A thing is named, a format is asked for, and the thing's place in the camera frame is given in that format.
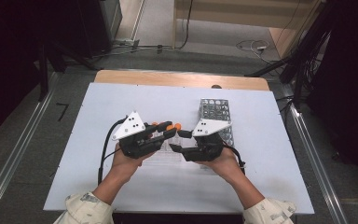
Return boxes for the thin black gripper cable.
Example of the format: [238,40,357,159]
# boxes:
[102,148,121,164]

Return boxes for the metal test tube rack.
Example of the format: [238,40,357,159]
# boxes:
[199,98,236,147]

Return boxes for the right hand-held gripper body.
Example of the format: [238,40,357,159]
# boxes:
[181,119,233,163]

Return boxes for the black metal stand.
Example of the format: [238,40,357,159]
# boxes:
[36,41,102,102]

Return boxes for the grey floor cable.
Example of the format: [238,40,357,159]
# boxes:
[96,38,175,59]

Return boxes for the wooden table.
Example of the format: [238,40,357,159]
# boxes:
[93,69,270,91]

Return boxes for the dark curtain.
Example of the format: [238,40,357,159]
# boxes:
[0,0,49,146]
[307,0,358,188]

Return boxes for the white floor cable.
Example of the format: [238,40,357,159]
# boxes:
[236,38,271,63]

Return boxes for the clear acrylic test tube rack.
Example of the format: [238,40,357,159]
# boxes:
[150,130,185,164]

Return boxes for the light wooden shelf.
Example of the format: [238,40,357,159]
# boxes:
[172,0,324,59]

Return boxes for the black cabinet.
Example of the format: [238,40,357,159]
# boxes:
[48,0,124,59]

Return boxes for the person's right hand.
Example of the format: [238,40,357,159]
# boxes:
[198,147,244,187]

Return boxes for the white board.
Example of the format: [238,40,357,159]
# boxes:
[42,82,315,216]

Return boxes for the black hanging cable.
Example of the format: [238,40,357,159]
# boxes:
[173,0,195,50]

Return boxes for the black cables and equipment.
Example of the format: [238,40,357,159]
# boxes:
[245,0,334,108]

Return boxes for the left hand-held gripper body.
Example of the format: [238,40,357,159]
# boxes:
[111,110,166,160]

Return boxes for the thick black gripper cable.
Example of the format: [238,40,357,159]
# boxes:
[97,116,129,186]

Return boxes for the metal floor rail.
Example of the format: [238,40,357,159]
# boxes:
[281,85,351,224]
[0,71,60,223]

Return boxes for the person's left hand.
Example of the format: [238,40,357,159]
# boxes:
[107,149,153,185]

